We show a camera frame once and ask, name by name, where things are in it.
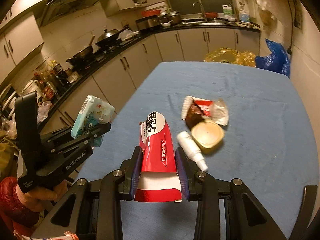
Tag white plastic bottle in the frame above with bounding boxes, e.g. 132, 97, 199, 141
177, 131, 208, 172

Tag red white snack bag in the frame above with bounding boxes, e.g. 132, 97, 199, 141
135, 112, 182, 203

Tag yellow plastic tub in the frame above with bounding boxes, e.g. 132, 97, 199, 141
190, 119, 225, 154

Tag teal tissue pack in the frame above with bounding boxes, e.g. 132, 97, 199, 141
71, 95, 115, 139

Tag dark brown snack bag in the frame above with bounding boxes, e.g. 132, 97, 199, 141
185, 100, 205, 130

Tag silver red foil wrapper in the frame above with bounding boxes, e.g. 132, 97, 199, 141
181, 95, 229, 126

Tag kitchen faucet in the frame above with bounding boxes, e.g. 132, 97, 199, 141
192, 0, 208, 22

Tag person's left hand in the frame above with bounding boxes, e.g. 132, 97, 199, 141
16, 180, 68, 212

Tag red jacket sleeve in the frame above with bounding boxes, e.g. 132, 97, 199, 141
1, 177, 40, 239

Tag blue table cloth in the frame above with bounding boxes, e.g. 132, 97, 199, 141
79, 62, 319, 237

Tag black frying pan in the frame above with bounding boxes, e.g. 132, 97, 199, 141
66, 35, 95, 66

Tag yellow plastic bag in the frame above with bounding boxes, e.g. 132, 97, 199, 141
204, 48, 256, 67

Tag black wok with lid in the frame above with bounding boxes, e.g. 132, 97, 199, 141
95, 26, 129, 47

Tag blue plastic bag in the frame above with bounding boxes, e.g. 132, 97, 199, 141
255, 39, 290, 77

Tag range hood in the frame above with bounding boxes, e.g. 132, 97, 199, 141
40, 0, 100, 27

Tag white detergent jug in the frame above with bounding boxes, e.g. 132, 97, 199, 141
222, 4, 233, 18

